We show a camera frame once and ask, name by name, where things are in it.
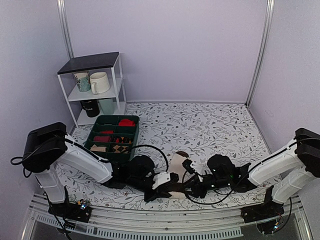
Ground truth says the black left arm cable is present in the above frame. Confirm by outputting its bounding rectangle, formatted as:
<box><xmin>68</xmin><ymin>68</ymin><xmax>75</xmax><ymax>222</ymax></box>
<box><xmin>9</xmin><ymin>138</ymin><xmax>169</xmax><ymax>178</ymax></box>

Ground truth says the beige rolled sock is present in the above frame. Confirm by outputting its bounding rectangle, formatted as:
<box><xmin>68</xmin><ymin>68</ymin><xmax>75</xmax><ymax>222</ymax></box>
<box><xmin>90</xmin><ymin>144</ymin><xmax>108</xmax><ymax>153</ymax></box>

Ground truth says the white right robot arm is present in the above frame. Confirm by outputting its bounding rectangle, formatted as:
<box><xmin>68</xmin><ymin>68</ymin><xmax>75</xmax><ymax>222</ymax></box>
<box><xmin>183</xmin><ymin>128</ymin><xmax>320</xmax><ymax>218</ymax></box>

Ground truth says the cream ceramic mug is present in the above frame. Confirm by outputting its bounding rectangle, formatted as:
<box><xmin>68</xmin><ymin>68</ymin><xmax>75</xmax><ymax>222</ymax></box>
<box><xmin>89</xmin><ymin>72</ymin><xmax>110</xmax><ymax>95</ymax></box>

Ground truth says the right aluminium corner post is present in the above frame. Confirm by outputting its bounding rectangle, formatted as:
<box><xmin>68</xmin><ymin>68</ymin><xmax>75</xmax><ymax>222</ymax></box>
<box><xmin>245</xmin><ymin>0</ymin><xmax>275</xmax><ymax>108</ymax></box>

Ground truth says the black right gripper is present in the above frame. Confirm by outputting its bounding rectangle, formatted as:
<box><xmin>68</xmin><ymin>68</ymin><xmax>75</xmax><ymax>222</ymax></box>
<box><xmin>180</xmin><ymin>173</ymin><xmax>232</xmax><ymax>199</ymax></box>

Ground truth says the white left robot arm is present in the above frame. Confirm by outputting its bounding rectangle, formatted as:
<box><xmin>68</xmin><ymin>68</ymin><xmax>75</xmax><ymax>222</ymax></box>
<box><xmin>22</xmin><ymin>122</ymin><xmax>184</xmax><ymax>217</ymax></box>

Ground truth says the aluminium corner post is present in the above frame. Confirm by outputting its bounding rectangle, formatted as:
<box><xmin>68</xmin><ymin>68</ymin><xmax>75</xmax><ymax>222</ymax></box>
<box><xmin>56</xmin><ymin>0</ymin><xmax>74</xmax><ymax>59</ymax></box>
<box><xmin>245</xmin><ymin>0</ymin><xmax>275</xmax><ymax>108</ymax></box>

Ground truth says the left aluminium corner post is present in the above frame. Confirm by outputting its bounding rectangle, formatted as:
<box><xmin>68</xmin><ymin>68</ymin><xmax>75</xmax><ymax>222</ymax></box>
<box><xmin>56</xmin><ymin>0</ymin><xmax>74</xmax><ymax>59</ymax></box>

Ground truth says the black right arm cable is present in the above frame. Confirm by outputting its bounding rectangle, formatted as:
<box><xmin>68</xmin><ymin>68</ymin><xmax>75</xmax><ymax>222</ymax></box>
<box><xmin>181</xmin><ymin>169</ymin><xmax>237</xmax><ymax>206</ymax></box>

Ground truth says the green divided organizer tray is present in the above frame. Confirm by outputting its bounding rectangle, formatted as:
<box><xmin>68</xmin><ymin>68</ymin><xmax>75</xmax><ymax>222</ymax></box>
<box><xmin>84</xmin><ymin>115</ymin><xmax>140</xmax><ymax>163</ymax></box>

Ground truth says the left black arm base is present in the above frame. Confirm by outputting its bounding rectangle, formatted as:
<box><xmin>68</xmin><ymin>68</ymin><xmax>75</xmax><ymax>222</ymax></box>
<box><xmin>48</xmin><ymin>187</ymin><xmax>92</xmax><ymax>223</ymax></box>

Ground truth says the argyle rolled sock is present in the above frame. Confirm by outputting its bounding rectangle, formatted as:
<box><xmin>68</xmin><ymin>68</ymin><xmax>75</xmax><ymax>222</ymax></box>
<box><xmin>111</xmin><ymin>136</ymin><xmax>133</xmax><ymax>144</ymax></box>
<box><xmin>110</xmin><ymin>144</ymin><xmax>130</xmax><ymax>154</ymax></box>

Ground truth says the pale green mug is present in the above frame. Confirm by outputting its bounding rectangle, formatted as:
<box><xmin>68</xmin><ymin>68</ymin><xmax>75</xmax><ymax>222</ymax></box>
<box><xmin>98</xmin><ymin>98</ymin><xmax>115</xmax><ymax>115</ymax></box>

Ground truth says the red rolled sock back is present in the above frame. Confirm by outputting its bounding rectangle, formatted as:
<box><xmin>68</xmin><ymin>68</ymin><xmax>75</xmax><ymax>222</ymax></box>
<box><xmin>118</xmin><ymin>118</ymin><xmax>136</xmax><ymax>127</ymax></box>

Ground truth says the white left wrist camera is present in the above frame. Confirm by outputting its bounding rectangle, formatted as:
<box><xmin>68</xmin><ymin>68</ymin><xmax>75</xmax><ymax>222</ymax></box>
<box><xmin>152</xmin><ymin>171</ymin><xmax>171</xmax><ymax>190</ymax></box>

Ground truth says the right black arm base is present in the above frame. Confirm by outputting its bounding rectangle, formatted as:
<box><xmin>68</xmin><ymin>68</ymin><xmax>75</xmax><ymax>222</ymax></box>
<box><xmin>240</xmin><ymin>186</ymin><xmax>285</xmax><ymax>223</ymax></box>

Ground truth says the red rolled sock middle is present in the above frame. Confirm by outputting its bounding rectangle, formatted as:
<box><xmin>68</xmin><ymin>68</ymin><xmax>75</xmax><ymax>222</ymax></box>
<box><xmin>99</xmin><ymin>130</ymin><xmax>114</xmax><ymax>135</ymax></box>

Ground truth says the cream and brown sock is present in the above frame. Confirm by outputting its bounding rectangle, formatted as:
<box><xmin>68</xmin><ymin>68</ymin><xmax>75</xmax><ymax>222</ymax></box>
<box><xmin>168</xmin><ymin>151</ymin><xmax>189</xmax><ymax>200</ymax></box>

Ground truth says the white shelf with black top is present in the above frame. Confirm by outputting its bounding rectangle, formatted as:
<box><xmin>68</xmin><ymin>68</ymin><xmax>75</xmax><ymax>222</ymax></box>
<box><xmin>57</xmin><ymin>51</ymin><xmax>127</xmax><ymax>127</ymax></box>

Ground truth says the dark red rolled sock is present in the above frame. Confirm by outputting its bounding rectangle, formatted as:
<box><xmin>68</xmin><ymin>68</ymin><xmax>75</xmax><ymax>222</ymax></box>
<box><xmin>93</xmin><ymin>135</ymin><xmax>112</xmax><ymax>143</ymax></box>

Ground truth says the black mug with lettering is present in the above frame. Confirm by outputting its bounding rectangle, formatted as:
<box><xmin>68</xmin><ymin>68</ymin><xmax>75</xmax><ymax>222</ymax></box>
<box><xmin>80</xmin><ymin>99</ymin><xmax>100</xmax><ymax>118</ymax></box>

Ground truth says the floral table mat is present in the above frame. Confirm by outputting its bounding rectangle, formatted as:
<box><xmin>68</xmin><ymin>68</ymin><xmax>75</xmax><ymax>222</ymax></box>
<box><xmin>56</xmin><ymin>103</ymin><xmax>281</xmax><ymax>211</ymax></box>

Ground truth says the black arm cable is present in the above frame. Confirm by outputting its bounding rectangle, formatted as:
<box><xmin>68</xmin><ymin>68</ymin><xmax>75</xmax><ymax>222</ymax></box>
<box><xmin>9</xmin><ymin>138</ymin><xmax>169</xmax><ymax>178</ymax></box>
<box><xmin>181</xmin><ymin>169</ymin><xmax>237</xmax><ymax>206</ymax></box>

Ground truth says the aluminium front rail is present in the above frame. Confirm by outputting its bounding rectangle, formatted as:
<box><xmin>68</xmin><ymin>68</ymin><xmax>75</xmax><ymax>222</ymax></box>
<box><xmin>21</xmin><ymin>194</ymin><xmax>315</xmax><ymax>240</ymax></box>

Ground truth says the teal patterned mug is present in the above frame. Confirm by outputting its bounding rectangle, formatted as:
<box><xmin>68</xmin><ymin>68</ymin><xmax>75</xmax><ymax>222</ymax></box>
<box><xmin>73</xmin><ymin>71</ymin><xmax>91</xmax><ymax>93</ymax></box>

